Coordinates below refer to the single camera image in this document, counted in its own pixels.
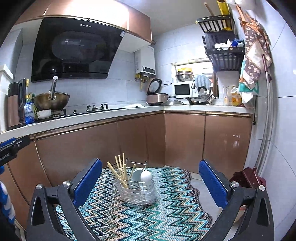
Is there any clear wire utensil holder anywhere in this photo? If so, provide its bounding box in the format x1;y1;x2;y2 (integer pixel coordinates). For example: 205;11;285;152
115;158;157;206

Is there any white ceramic spoon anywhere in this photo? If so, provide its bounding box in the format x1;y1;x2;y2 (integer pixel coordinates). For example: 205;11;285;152
140;170;152;186

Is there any light blue ceramic spoon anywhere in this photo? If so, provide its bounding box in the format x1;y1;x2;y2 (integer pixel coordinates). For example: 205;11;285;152
131;168;145;182

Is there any blue white gloved hand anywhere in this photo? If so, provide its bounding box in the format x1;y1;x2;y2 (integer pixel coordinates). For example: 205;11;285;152
0;165;17;225

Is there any blue label bottle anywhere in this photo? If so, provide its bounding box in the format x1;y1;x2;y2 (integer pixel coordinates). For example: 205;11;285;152
24;79;35;125

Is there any brown thermos jug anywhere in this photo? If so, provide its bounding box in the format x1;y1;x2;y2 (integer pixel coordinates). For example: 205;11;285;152
7;78;26;130

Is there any white small bowl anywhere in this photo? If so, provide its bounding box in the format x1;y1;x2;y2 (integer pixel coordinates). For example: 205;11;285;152
37;109;52;120

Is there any dark red dustpan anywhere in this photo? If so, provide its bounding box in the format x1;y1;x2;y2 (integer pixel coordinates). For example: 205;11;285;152
229;167;266;188

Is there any zigzag patterned table mat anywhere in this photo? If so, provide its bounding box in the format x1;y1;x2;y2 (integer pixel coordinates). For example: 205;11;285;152
55;166;213;241

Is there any black range hood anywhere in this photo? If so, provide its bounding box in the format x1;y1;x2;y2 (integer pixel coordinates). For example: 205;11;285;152
31;18;125;82

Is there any yellow oil bottle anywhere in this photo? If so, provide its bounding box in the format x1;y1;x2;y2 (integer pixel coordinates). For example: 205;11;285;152
230;85;242;106

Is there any metal pot lid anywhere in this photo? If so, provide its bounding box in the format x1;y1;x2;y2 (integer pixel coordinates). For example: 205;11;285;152
161;96;184;106

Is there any rose gold rice cooker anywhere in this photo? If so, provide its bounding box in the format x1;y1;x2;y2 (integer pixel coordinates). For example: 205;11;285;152
146;78;168;106

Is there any white microwave oven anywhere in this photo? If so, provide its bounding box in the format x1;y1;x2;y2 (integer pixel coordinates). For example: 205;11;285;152
174;81;194;98

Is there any white water heater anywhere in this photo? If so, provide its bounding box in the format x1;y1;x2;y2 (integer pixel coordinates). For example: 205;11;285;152
135;46;156;77

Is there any patterned hanging cloth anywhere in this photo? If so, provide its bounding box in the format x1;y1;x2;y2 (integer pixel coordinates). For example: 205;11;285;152
236;6;273;104

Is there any metal wok with handle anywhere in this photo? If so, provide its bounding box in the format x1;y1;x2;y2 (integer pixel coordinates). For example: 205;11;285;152
33;76;70;111

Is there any black wall rack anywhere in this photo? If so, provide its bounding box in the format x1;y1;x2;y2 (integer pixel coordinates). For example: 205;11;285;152
196;15;245;71

